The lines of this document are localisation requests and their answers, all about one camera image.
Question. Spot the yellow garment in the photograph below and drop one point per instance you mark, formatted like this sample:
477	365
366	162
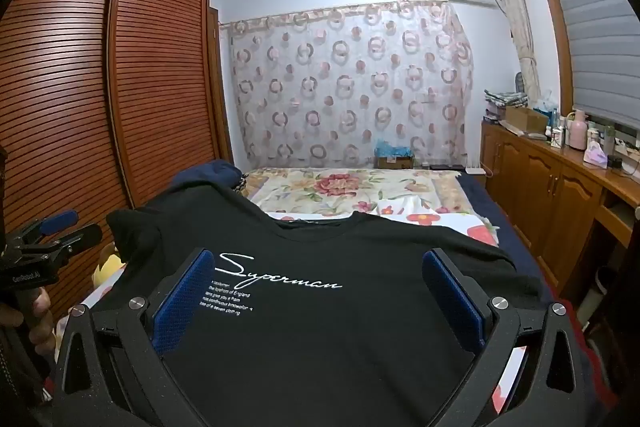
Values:
107	267

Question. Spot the person's left hand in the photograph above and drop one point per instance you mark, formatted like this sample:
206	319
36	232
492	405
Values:
40	322

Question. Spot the floral bedspread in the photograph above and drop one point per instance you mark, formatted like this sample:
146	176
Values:
340	192

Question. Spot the small grey fan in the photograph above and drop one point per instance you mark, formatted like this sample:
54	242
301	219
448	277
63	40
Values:
520	82

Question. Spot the circle-patterned sheer curtain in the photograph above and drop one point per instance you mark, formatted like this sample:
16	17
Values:
350	82

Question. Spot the purple tissue pack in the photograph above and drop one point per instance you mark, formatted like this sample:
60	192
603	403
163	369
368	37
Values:
595	154

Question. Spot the pink thermos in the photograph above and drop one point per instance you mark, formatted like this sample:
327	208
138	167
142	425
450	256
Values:
579	129

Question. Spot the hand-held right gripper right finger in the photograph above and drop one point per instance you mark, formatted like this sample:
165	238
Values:
452	302

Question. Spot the blue plastic bag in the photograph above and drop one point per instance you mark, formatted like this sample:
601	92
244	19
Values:
392	149

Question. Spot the wooden window frame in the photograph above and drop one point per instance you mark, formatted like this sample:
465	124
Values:
547	7

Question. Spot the navy blue garment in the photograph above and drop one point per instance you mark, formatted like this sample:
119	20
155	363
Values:
220	174

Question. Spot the beige tied curtain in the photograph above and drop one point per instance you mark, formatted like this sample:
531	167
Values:
520	32

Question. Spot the black printed t-shirt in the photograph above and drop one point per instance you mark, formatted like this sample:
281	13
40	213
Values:
300	332

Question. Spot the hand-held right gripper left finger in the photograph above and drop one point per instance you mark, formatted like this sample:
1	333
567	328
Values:
177	302

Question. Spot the trash bin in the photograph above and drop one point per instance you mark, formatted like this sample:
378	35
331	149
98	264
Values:
595	294

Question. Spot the wooden side cabinet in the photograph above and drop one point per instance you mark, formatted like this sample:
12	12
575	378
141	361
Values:
540	187

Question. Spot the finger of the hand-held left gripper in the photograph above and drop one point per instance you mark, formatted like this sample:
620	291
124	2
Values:
82	237
59	223

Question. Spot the open cardboard box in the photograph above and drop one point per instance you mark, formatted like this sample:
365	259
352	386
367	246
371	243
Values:
525	118

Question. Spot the wooden slatted wardrobe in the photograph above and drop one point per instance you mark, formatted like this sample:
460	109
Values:
160	82

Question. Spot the black flat box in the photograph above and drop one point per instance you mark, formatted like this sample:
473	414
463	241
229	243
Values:
445	166

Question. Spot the strawberry flower print blanket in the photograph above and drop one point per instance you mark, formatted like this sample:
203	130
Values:
440	219

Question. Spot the printed cardboard box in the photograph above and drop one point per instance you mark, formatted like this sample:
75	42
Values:
395	163

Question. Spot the grey window blind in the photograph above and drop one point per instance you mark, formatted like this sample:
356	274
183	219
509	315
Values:
600	32

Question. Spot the stack of folded cloths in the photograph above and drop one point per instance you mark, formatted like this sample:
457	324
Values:
505	99

